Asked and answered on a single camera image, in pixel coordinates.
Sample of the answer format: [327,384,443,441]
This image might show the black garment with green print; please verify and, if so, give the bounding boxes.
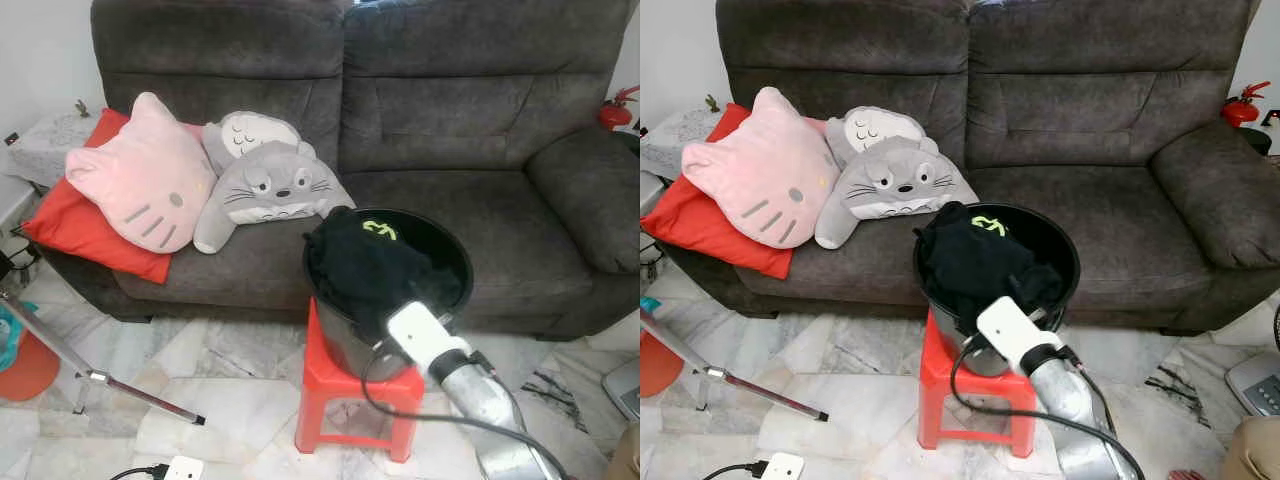
[915,203,1066,321]
[305,207,466,336]

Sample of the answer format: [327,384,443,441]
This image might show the red square cushion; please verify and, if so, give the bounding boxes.
[640,102,831,281]
[22,108,206,284]

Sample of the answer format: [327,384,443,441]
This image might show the lace covered side table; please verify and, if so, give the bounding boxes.
[640,108,721,181]
[5,110,101,186]

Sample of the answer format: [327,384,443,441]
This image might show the orange bin with teal bag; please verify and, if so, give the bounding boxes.
[640,295,686,398]
[0,300,61,403]

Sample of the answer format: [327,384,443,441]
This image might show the red fire extinguisher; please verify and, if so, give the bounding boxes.
[598,85,641,131]
[1220,80,1271,128]

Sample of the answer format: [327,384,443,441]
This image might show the pink hello kitty plush cushion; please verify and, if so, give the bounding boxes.
[65,92,218,254]
[682,87,841,249]

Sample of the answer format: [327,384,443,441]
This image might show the white fan base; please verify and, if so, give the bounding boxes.
[1225,350,1280,416]
[602,355,641,421]

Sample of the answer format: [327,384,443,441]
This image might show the silver metal clothes rack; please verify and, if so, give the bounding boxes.
[0,285,206,426]
[640,305,829,421]

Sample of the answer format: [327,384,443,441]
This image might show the person leg in khaki trousers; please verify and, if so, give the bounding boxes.
[1220,415,1280,480]
[605,425,641,480]

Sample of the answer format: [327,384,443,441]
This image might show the dark grey fabric sofa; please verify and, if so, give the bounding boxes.
[655,0,1280,336]
[35,0,641,336]

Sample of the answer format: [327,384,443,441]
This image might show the grey totoro plush, open eyes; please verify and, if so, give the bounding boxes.
[815,135,979,251]
[193,140,356,254]

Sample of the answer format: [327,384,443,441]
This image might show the black round bucket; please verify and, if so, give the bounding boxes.
[303,207,474,383]
[913,203,1081,378]

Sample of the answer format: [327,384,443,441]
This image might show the red plastic stool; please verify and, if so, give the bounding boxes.
[295,297,426,463]
[918,308,1038,459]

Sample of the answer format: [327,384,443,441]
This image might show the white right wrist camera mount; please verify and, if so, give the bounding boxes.
[385,300,471,373]
[975,295,1061,376]

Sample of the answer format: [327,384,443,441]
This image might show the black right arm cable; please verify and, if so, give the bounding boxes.
[358,340,566,480]
[948,330,1146,480]

